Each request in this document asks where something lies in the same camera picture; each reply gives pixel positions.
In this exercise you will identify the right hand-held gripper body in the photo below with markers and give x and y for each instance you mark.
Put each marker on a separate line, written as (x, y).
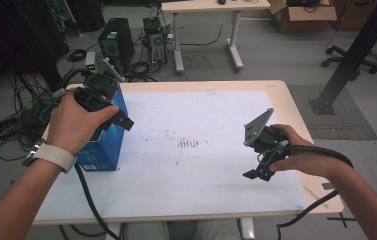
(269, 143)

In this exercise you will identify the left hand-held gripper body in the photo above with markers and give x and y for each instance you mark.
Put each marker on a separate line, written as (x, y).
(96, 90)

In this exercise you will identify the blue cardboard box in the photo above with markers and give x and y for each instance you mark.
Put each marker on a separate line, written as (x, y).
(107, 150)

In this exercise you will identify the person's left hand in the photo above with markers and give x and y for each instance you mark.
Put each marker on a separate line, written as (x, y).
(72, 126)

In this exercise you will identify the person's right hand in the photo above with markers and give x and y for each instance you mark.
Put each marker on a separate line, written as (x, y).
(309, 163)

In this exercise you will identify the small grey device green light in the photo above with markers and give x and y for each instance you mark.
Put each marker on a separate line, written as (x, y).
(90, 61)

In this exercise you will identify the light wooden table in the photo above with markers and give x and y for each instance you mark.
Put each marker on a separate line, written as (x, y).
(296, 113)

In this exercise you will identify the pale tape strip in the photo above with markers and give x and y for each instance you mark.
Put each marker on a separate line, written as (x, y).
(314, 196)

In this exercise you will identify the black computer tower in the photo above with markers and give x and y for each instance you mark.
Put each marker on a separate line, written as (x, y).
(117, 41)

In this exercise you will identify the white table leg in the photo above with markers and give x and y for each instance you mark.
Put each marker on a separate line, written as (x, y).
(247, 230)

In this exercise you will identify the grey tape piece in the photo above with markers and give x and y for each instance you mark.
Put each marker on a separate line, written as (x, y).
(327, 186)

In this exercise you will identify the white table mat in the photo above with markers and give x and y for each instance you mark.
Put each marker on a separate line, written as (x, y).
(189, 180)

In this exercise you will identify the grey floor mat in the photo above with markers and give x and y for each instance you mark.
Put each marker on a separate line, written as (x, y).
(352, 120)

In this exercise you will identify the black office chair base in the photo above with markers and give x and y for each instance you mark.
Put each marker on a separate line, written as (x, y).
(346, 60)

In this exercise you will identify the black metal stand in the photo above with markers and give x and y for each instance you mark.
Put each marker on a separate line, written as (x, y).
(359, 50)

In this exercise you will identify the open brown cardboard box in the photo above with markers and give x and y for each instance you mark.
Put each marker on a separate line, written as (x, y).
(306, 16)

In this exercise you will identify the background desk with white legs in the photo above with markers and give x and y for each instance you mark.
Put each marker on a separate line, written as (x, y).
(209, 6)

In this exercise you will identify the open frame computer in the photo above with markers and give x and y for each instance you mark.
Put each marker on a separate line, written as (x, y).
(156, 41)

